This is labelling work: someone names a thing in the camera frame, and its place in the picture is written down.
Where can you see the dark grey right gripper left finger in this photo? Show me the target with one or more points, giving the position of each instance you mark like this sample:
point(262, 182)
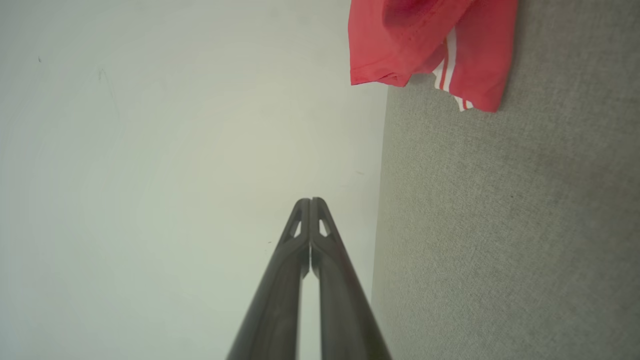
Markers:
point(275, 310)

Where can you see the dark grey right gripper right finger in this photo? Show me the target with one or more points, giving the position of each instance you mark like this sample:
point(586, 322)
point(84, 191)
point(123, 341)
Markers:
point(345, 310)

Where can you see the red shorts with white stripes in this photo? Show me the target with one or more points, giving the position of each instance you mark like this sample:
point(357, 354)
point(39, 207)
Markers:
point(415, 35)

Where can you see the grey fabric sofa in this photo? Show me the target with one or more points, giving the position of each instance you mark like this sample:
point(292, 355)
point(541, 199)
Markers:
point(500, 225)

